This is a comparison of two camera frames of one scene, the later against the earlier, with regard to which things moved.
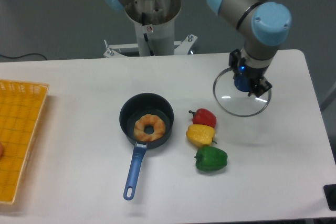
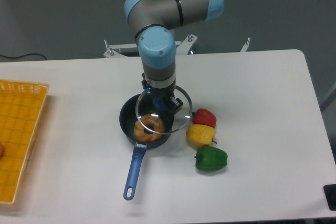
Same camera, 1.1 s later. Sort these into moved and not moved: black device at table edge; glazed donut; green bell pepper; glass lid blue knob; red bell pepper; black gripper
Moved: black gripper; glass lid blue knob
Not moved: green bell pepper; black device at table edge; glazed donut; red bell pepper
